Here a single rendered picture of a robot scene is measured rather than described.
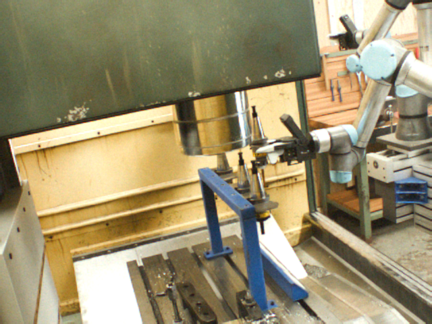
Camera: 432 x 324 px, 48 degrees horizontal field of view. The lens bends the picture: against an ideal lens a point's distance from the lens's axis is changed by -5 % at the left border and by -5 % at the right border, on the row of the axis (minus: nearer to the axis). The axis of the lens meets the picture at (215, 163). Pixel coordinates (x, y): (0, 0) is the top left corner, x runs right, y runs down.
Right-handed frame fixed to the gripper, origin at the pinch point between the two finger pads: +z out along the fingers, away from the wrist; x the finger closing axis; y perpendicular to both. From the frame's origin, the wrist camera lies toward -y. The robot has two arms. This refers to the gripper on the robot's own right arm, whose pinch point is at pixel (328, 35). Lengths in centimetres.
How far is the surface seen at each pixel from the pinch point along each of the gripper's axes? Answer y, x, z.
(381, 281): 78, -63, -68
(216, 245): 50, -106, -33
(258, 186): 18, -107, -72
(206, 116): -13, -129, -97
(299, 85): 13.8, -36.0, -12.7
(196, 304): 44, -133, -66
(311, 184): 59, -42, -13
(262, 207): 22, -110, -76
